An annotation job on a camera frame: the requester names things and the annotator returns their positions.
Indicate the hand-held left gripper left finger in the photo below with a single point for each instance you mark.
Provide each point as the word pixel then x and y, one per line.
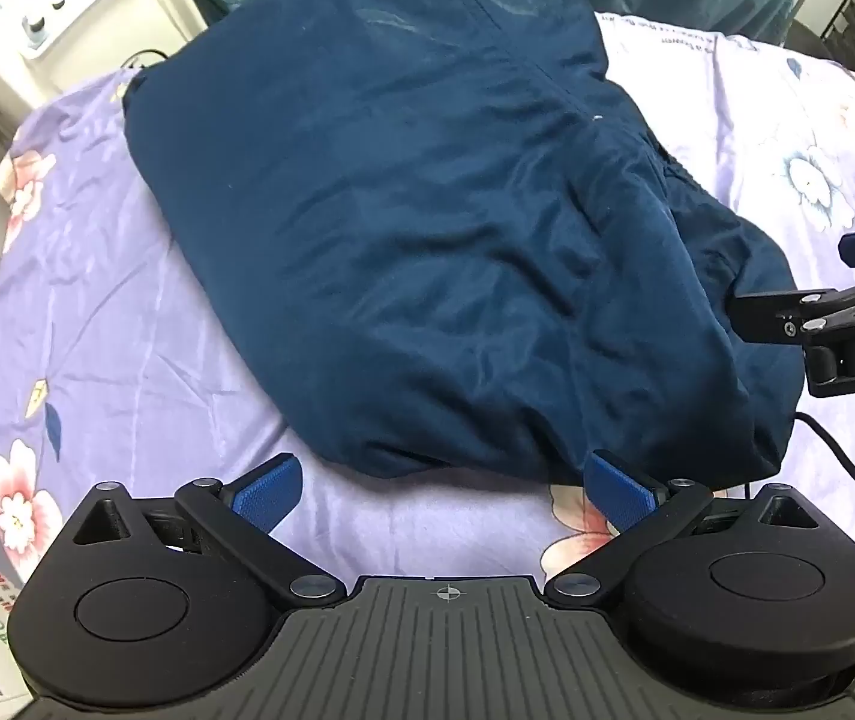
pixel 266 491

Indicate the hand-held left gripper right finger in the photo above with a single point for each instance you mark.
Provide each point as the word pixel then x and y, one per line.
pixel 618 493

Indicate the dark blue jacket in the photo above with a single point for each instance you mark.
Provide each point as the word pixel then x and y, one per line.
pixel 397 202

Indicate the white floor appliance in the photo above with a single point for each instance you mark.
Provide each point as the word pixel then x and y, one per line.
pixel 45 15

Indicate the purple floral bedsheet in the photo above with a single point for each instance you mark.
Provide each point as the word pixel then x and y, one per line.
pixel 135 360

